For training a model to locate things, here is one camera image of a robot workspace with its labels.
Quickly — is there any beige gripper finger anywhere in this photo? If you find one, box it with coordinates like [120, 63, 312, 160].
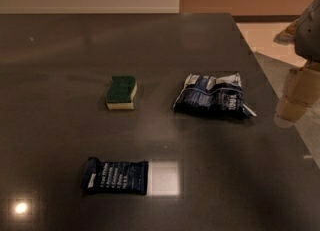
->
[276, 62, 320, 122]

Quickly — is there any dark blue rxbar wrapper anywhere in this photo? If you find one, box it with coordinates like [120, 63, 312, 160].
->
[81, 157, 149, 196]

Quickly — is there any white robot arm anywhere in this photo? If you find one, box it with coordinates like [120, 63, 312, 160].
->
[274, 0, 320, 127]

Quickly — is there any blue chip bag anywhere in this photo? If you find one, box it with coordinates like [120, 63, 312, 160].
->
[173, 72, 257, 118]

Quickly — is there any green yellow sponge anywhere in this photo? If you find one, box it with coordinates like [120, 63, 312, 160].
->
[106, 76, 137, 110]

